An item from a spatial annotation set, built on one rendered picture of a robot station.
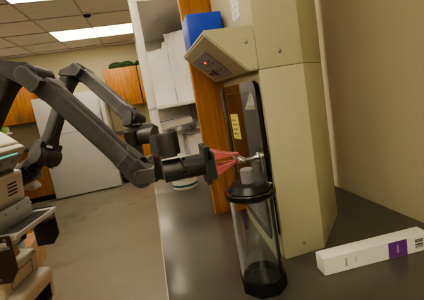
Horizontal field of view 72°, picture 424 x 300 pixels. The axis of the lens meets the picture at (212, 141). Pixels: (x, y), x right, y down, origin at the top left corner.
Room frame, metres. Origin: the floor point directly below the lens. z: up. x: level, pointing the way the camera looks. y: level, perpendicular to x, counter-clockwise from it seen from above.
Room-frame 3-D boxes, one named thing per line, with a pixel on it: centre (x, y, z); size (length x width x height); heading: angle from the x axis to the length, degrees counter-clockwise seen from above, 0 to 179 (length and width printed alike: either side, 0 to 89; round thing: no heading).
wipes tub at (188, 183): (1.44, 0.17, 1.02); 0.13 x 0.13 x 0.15
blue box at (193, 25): (0.90, -0.03, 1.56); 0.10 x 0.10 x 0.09; 11
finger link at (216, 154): (0.76, -0.02, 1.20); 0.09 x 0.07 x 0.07; 101
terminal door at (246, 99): (0.83, -0.09, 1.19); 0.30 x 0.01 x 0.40; 11
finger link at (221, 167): (0.76, -0.02, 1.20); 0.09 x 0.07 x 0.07; 101
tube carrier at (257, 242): (0.60, -0.06, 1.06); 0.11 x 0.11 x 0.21
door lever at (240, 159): (0.75, -0.08, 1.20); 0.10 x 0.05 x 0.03; 11
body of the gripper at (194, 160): (0.74, 0.05, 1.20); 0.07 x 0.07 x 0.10; 11
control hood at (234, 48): (0.82, -0.04, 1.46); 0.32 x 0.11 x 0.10; 11
